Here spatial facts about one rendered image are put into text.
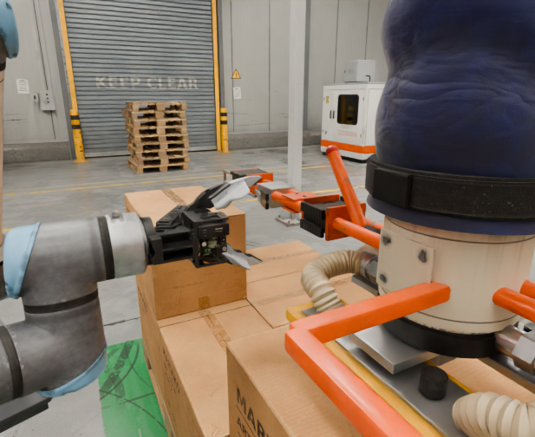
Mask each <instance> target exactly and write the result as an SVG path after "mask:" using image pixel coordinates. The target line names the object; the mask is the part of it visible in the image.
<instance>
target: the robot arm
mask: <svg viewBox="0 0 535 437"><path fill-rule="evenodd" d="M18 52H19V35H18V29H17V25H16V18H15V14H14V11H13V9H12V6H11V4H10V0H0V301H3V300H4V299H6V298H9V297H10V298H13V299H19V297H21V298H22V302H23V311H24V316H25V320H23V321H21V322H17V323H12V324H9V325H5V326H0V405H3V404H4V403H6V402H9V401H12V400H15V399H16V398H22V397H24V396H26V395H30V394H32V393H35V392H37V393H38V394H40V395H42V396H46V397H58V396H63V395H65V394H67V393H71V392H73V393H74V392H75V391H78V390H80V389H82V388H85V387H86V386H87V385H89V384H90V383H92V382H93V381H95V380H96V379H97V378H98V377H99V376H100V375H101V374H102V372H103V371H104V369H105V367H106V366H107V362H108V357H107V345H108V342H107V338H106V337H105V335H104V329H103V322H102V316H101V306H100V299H99V293H98V287H97V283H98V282H102V281H106V280H111V279H116V278H121V277H130V276H134V275H140V274H144V273H145V271H146V270H147V265H152V264H153V265H156V264H165V263H171V262H175V261H180V260H185V259H189V260H190V261H191V262H192V264H193V265H194V266H195V267H196V268H197V269H198V268H202V267H206V266H211V265H215V264H223V263H228V264H232V265H239V266H241V267H242V268H244V269H247V270H250V269H251V267H250V265H254V264H260V263H262V260H261V259H259V258H256V257H255V256H253V255H251V254H248V253H243V252H242V251H241V250H234V249H233V248H232V247H231V246H230V245H229V244H227V243H226V235H229V234H230V227H229V224H228V223H227V222H226V220H227V219H229V218H228V217H227V216H226V214H224V213H223V212H211V211H210V210H209V209H211V208H213V207H215V209H216V210H218V209H221V208H223V209H225V208H226V207H227V206H228V205H230V204H231V202H232V201H233V200H238V199H242V198H243V197H245V196H246V195H247V194H248V193H249V192H250V189H249V188H248V187H250V186H254V185H255V184H256V183H257V182H259V181H260V180H261V179H262V177H261V176H247V177H243V178H239V179H235V180H232V181H229V182H225V183H222V184H219V185H216V186H213V187H210V188H208V189H206V190H204V191H203V192H202V193H201V194H200V195H199V196H198V197H197V198H196V199H195V200H194V201H193V202H192V203H191V204H189V205H177V206H175V207H174V208H173V209H172V210H171V211H170V212H169V213H167V214H166V215H165V216H163V217H162V218H161V219H159V220H158V221H157V222H156V223H155V224H156V227H153V221H152V220H151V218H150V217H149V216H148V217H141V218H140V217H139V215H138V214H137V213H136V212H126V213H119V211H116V210H115V211H112V215H105V216H99V217H91V218H77V219H70V220H63V221H55V222H48V223H42V222H37V223H36V224H33V225H24V226H18V227H15V228H13V229H11V230H10V231H9V232H8V233H7V235H5V234H3V233H2V219H3V84H4V70H5V69H6V58H7V57H8V58H9V59H12V58H16V57H17V56H18ZM207 208H209V209H207ZM204 261H206V262H207V263H209V264H205V263H204Z"/></svg>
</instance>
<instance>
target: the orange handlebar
mask: <svg viewBox="0 0 535 437"><path fill-rule="evenodd" d="M313 196H318V195H315V194H314V193H311V192H298V191H296V190H293V189H290V190H289V191H288V193H286V194H283V193H280V192H277V191H275V192H274V193H273V194H272V195H271V198H272V199H273V200H274V201H276V202H278V203H280V204H282V205H285V206H282V208H283V209H285V210H286V211H289V212H292V213H294V214H295V213H302V211H301V210H300V207H301V201H302V198H307V197H313ZM333 228H334V229H336V230H338V231H340V232H342V233H344V234H346V235H349V236H351V237H352V238H355V239H357V240H359V241H362V242H363V243H365V244H367V245H370V246H372V247H374V248H376V249H378V250H379V245H380V236H381V235H380V234H378V233H376V232H372V231H371V230H368V229H366V228H363V227H361V226H359V225H356V224H354V223H352V220H351V222H349V221H347V220H345V219H343V218H336V219H335V220H334V221H333ZM450 293H451V289H450V286H448V285H446V284H440V283H436V282H433V281H431V284H427V283H422V284H417V285H414V286H410V287H407V288H405V289H401V290H396V291H393V292H390V293H387V294H384V295H380V296H378V297H372V298H370V299H366V300H363V301H361V302H357V303H352V304H349V305H346V306H343V307H340V308H336V309H333V310H328V311H325V312H322V313H319V314H316V315H313V316H307V317H305V318H302V319H298V320H296V321H292V322H291V323H290V325H289V330H288V331H287V332H285V335H284V347H285V350H286V352H287V353H288V354H289V355H290V357H291V358H292V359H293V360H294V361H295V362H296V363H297V364H298V366H299V367H300V368H301V369H302V370H303V371H304V372H305V373H306V374H307V376H308V377H309V378H310V379H311V380H312V381H313V382H314V383H315V384H316V385H317V386H318V387H319V388H320V389H321V390H322V391H323V392H324V393H325V395H326V396H327V397H328V398H329V399H330V400H331V401H332V402H333V403H334V405H335V406H336V407H337V408H338V409H339V410H340V411H341V412H342V413H343V415H344V416H345V417H346V418H347V419H348V420H349V421H350V422H351V423H352V425H353V426H354V427H355V428H356V429H357V430H358V431H359V432H360V433H361V435H362V436H363V437H424V436H422V435H421V434H420V433H419V432H418V431H417V430H416V429H415V428H414V427H413V426H411V425H410V424H409V423H408V422H407V421H406V420H405V419H404V418H403V417H402V416H400V415H399V414H398V413H397V412H396V411H395V410H394V409H393V408H392V407H390V406H389V405H388V404H387V403H386V402H385V401H384V400H383V399H382V398H381V397H380V396H379V395H378V394H377V393H376V392H375V391H374V390H373V389H372V388H371V387H369V386H368V385H367V384H366V383H365V382H364V381H363V380H362V379H361V378H360V377H358V376H357V375H356V374H355V373H354V372H353V371H352V370H351V369H350V368H348V367H347V366H346V365H345V364H344V363H343V362H342V361H341V360H340V359H339V358H338V357H336V356H335V355H334V354H333V353H332V352H331V351H330V350H329V349H328V348H326V347H325V346H324V345H323V343H326V342H330V341H333V340H336V339H338V338H341V337H343V336H347V335H350V334H353V333H356V332H358V331H361V330H364V329H368V328H371V327H374V326H376V325H379V324H382V323H386V322H389V321H392V320H395V319H397V318H400V317H403V316H407V315H410V314H413V313H415V312H418V311H421V310H425V309H428V308H431V307H434V306H436V305H438V304H441V303H445V302H447V301H448V300H449V298H450ZM493 302H494V304H496V305H498V306H499V307H502V308H504V309H506V310H509V311H511V312H512V313H515V314H517V315H519V316H522V317H523V318H525V319H527V320H530V321H532V322H534V323H535V283H534V282H533V281H530V280H527V279H526V280H525V281H524V282H523V284H522V286H521V288H520V291H519V293H518V292H517V291H514V290H510V289H508V288H506V287H504V288H500V289H498V290H497V291H496V292H494V294H493Z"/></svg>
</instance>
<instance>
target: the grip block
mask: <svg viewBox="0 0 535 437"><path fill-rule="evenodd" d="M358 202H359V204H360V207H361V208H362V213H363V215H364V217H365V212H366V203H365V202H361V201H358ZM300 210H301V211H302V218H301V219H300V228H302V229H304V230H306V231H307V232H310V233H312V234H314V235H315V236H317V237H319V238H323V237H324V233H325V240H326V241H330V240H334V239H339V238H346V237H350V236H349V235H346V234H344V233H342V232H340V231H338V230H336V229H334V228H333V221H334V220H335V219H336V218H341V219H345V220H347V221H349V222H351V218H350V216H349V212H348V209H347V206H346V205H345V202H344V199H343V196H341V197H340V200H339V193H332V194H326V195H319V196H313V197H307V198H302V201H301V207H300Z"/></svg>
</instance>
